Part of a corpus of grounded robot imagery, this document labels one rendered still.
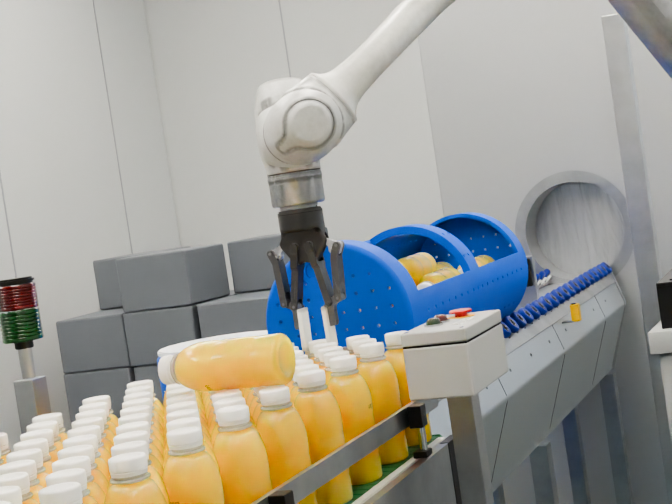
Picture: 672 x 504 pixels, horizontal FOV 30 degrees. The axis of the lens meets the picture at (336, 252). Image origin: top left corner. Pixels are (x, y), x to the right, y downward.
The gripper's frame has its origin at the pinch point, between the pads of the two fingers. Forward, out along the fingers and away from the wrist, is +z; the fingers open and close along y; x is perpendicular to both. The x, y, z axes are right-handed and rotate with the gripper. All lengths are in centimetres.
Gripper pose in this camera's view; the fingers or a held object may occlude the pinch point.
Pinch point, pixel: (317, 328)
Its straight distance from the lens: 208.4
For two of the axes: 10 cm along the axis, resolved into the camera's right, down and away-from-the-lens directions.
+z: 1.5, 9.9, 0.4
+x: -3.8, 0.9, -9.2
